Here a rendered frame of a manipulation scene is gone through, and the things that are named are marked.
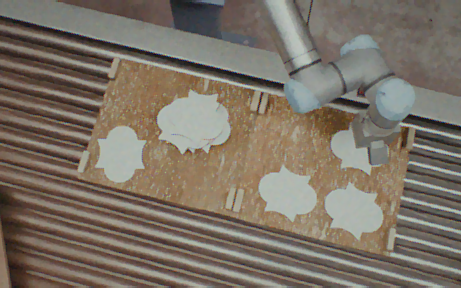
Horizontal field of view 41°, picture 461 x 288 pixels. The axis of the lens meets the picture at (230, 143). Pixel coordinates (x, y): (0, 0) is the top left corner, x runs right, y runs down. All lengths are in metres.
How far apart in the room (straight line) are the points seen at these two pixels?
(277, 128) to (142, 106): 0.37
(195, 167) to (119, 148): 0.20
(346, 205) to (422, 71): 1.32
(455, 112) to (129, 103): 0.88
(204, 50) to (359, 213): 0.61
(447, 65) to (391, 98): 1.61
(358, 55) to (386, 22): 1.57
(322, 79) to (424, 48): 1.62
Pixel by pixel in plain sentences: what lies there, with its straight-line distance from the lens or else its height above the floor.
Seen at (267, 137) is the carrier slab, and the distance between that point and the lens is 1.64.
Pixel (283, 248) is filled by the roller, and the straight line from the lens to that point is 1.60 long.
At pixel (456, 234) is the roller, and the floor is 0.92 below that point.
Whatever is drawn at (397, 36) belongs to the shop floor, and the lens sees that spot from 2.86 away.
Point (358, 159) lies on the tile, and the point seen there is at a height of 0.95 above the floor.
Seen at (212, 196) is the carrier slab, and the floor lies 0.94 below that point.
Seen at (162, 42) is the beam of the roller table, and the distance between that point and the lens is 1.77.
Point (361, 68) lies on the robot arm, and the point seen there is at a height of 1.32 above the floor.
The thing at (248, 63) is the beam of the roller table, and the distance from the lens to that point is 1.73.
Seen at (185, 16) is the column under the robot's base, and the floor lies 0.65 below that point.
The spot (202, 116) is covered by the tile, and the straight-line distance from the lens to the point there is 1.60.
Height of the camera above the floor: 2.50
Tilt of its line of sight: 74 degrees down
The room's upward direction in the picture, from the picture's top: 2 degrees counter-clockwise
